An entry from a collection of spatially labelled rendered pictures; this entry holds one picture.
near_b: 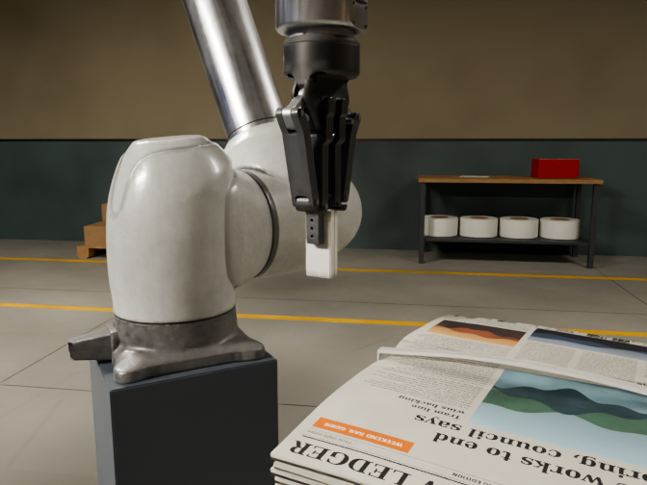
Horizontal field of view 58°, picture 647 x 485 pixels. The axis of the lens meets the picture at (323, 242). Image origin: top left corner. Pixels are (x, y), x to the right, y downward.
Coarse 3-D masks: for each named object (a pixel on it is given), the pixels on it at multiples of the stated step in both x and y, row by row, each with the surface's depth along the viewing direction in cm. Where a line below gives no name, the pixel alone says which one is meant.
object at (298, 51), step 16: (304, 32) 54; (288, 48) 55; (304, 48) 54; (320, 48) 53; (336, 48) 54; (352, 48) 55; (288, 64) 55; (304, 64) 54; (320, 64) 54; (336, 64) 54; (352, 64) 55; (304, 80) 54; (320, 80) 55; (336, 80) 58; (304, 96) 54; (320, 96) 55; (336, 96) 58; (304, 112) 56; (320, 112) 56; (320, 128) 56
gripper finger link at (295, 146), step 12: (300, 108) 52; (300, 120) 53; (288, 132) 54; (300, 132) 53; (288, 144) 55; (300, 144) 54; (288, 156) 55; (300, 156) 54; (312, 156) 55; (288, 168) 56; (300, 168) 55; (312, 168) 55; (300, 180) 55; (312, 180) 55; (300, 192) 56; (312, 192) 56; (312, 204) 56
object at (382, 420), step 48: (384, 384) 49; (432, 384) 49; (336, 432) 42; (384, 432) 41; (432, 432) 41; (480, 432) 41; (528, 432) 41; (576, 432) 41; (624, 432) 41; (288, 480) 40; (336, 480) 37; (384, 480) 36; (432, 480) 36; (480, 480) 36; (528, 480) 36; (576, 480) 36; (624, 480) 36
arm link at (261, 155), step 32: (192, 0) 90; (224, 0) 89; (224, 32) 88; (256, 32) 91; (224, 64) 87; (256, 64) 88; (224, 96) 87; (256, 96) 86; (224, 128) 89; (256, 128) 84; (256, 160) 81; (288, 192) 79; (352, 192) 88; (288, 224) 78; (352, 224) 88; (288, 256) 80
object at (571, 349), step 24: (408, 336) 60; (432, 336) 60; (456, 336) 61; (480, 336) 61; (504, 336) 61; (528, 336) 62; (552, 336) 62; (576, 336) 63; (600, 336) 64; (552, 360) 54; (576, 360) 54; (600, 360) 54; (624, 360) 55
